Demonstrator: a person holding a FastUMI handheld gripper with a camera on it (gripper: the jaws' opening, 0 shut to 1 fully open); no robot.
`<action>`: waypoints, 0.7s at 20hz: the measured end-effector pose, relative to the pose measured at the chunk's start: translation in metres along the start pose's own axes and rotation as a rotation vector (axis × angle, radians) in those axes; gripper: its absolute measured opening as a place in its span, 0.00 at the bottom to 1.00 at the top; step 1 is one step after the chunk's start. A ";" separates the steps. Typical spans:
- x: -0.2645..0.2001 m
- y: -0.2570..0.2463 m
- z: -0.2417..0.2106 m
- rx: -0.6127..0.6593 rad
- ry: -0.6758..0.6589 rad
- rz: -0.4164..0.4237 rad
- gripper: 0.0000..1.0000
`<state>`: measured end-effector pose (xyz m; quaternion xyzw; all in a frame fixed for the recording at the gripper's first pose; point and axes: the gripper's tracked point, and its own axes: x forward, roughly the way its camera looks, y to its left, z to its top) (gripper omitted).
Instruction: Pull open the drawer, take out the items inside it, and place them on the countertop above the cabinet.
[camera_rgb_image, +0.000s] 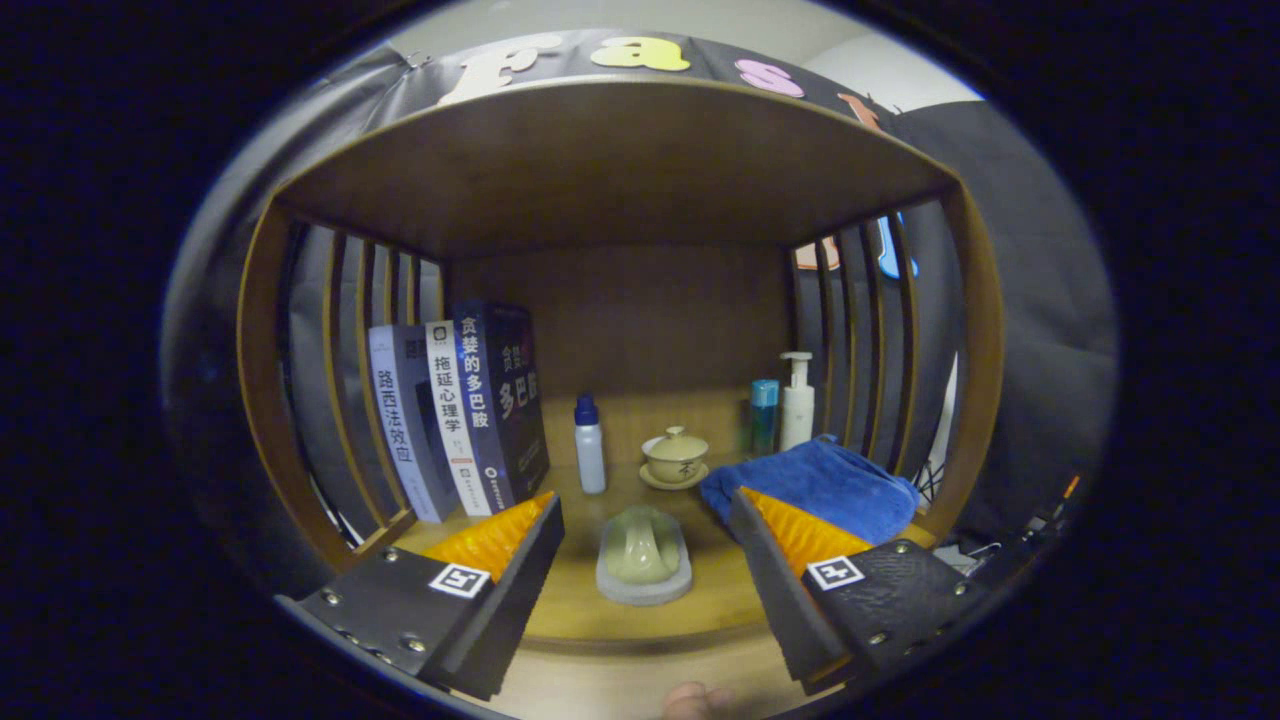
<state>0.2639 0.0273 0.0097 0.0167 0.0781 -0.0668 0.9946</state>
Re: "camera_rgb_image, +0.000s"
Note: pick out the wooden cabinet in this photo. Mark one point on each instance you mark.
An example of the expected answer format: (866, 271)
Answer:
(620, 170)

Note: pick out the black light stand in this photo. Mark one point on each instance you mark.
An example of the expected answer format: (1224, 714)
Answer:
(930, 480)

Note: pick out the teal bottle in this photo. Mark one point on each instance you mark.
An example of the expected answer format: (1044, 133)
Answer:
(764, 415)

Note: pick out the folded blue towel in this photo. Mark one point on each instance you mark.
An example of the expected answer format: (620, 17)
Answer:
(830, 485)

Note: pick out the pale green sponge brush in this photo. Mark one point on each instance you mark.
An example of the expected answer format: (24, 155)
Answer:
(642, 550)

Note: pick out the white pump bottle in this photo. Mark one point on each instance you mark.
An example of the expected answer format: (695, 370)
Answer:
(797, 410)

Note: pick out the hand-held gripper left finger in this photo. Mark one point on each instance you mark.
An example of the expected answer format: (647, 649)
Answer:
(520, 600)

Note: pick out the wooden countertop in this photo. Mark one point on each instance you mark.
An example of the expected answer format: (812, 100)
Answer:
(720, 590)

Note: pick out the beige lidded teacup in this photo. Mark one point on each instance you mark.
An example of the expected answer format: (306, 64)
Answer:
(675, 460)

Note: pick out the dark blue book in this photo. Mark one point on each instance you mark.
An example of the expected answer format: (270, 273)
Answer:
(510, 400)

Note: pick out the light blue book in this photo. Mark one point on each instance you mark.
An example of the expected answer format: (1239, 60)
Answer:
(400, 430)

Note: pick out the black equipment with orange tip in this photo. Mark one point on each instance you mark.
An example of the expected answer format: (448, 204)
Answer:
(1050, 515)

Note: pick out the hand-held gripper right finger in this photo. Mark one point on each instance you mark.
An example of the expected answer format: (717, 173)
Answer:
(775, 590)

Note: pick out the white book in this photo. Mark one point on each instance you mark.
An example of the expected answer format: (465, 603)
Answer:
(455, 420)

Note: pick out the white bottle with blue cap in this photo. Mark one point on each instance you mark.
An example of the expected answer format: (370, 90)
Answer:
(590, 450)

